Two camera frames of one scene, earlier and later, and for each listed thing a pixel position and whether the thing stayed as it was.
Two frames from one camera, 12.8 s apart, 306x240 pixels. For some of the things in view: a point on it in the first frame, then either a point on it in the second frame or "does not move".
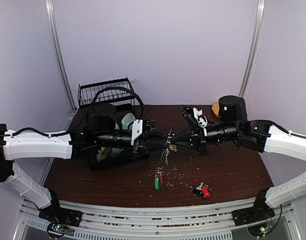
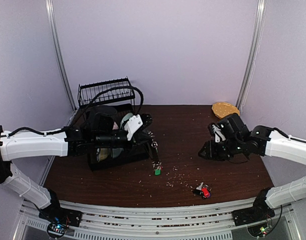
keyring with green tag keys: (169, 146) → (157, 165)
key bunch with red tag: (203, 190) does not move
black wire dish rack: (118, 90) does not move
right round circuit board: (259, 230) does not move
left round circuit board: (56, 230) does not move
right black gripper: (200, 138) → (215, 146)
